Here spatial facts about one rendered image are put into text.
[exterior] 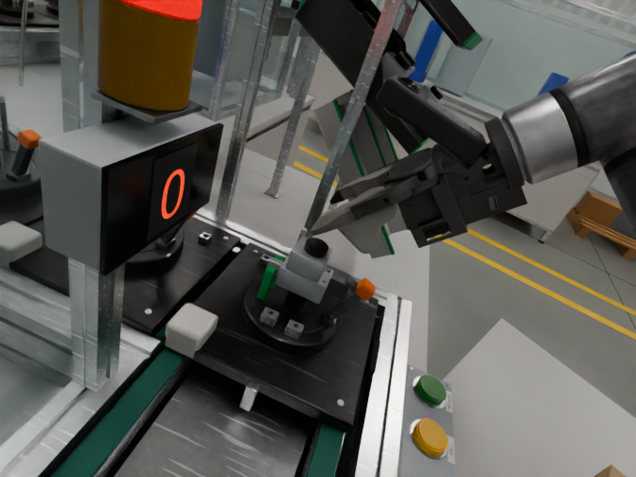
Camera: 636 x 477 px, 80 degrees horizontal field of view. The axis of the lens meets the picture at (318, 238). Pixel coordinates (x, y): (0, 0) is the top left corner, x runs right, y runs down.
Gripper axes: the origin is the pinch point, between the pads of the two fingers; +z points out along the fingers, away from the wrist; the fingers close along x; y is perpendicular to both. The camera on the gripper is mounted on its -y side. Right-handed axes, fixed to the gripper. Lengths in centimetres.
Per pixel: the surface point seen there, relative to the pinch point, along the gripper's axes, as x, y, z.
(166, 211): -19.7, -9.4, 2.1
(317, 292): -2.4, 9.1, 5.6
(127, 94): -21.6, -15.9, -2.3
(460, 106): 381, 58, -18
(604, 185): 783, 384, -204
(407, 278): 40, 35, 7
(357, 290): -1.1, 11.1, 1.2
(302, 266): -2.4, 5.0, 5.5
